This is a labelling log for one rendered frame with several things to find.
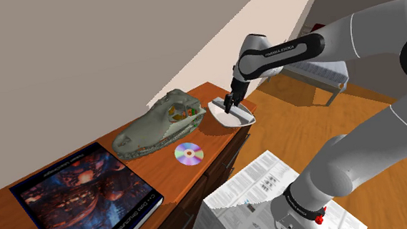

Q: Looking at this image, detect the dark blue hardcover book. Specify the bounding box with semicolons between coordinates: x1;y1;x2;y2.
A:
7;138;166;229

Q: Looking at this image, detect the white shallow bowl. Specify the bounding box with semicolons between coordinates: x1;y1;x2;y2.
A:
207;97;257;130

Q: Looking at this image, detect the brown wooden chest of drawers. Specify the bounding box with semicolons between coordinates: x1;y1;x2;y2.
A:
0;79;265;229

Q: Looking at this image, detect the grey green crocodile skull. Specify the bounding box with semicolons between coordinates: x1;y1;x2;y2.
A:
109;87;209;162

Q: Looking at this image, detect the grey flat bar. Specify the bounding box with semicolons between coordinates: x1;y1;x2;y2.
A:
211;94;256;125

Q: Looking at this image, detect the iridescent compact disc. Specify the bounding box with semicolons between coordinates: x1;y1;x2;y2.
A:
174;141;205;167

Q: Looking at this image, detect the newspaper patterned robot stand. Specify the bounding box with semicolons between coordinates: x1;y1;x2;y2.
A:
183;145;368;229

